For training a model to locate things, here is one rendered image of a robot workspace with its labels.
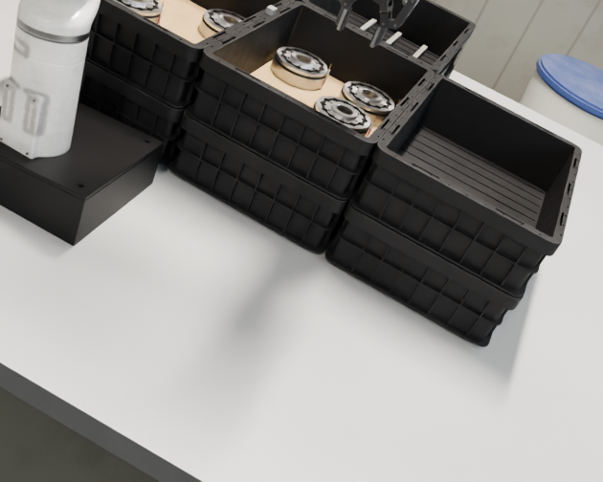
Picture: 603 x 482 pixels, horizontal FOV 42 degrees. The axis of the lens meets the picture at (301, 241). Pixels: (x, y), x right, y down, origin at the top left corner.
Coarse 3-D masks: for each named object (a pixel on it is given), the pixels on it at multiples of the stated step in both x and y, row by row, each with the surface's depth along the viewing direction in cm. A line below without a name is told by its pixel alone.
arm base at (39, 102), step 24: (24, 48) 101; (48, 48) 100; (72, 48) 102; (24, 72) 102; (48, 72) 102; (72, 72) 104; (24, 96) 104; (48, 96) 104; (72, 96) 106; (0, 120) 108; (24, 120) 106; (48, 120) 106; (72, 120) 110; (24, 144) 107; (48, 144) 108
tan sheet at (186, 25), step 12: (168, 0) 154; (180, 0) 155; (168, 12) 149; (180, 12) 151; (192, 12) 153; (204, 12) 155; (168, 24) 145; (180, 24) 147; (192, 24) 149; (192, 36) 145
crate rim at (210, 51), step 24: (264, 24) 135; (216, 48) 121; (384, 48) 147; (216, 72) 118; (240, 72) 117; (432, 72) 145; (264, 96) 117; (288, 96) 117; (408, 96) 133; (312, 120) 116; (336, 120) 116; (384, 120) 122; (360, 144) 115
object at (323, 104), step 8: (328, 96) 138; (320, 104) 134; (328, 104) 135; (352, 104) 139; (328, 112) 133; (360, 112) 138; (344, 120) 132; (352, 120) 134; (360, 120) 135; (368, 120) 136; (352, 128) 132; (360, 128) 132
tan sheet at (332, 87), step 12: (264, 72) 144; (276, 84) 142; (288, 84) 143; (324, 84) 149; (336, 84) 151; (300, 96) 141; (312, 96) 143; (324, 96) 145; (336, 96) 147; (372, 132) 140
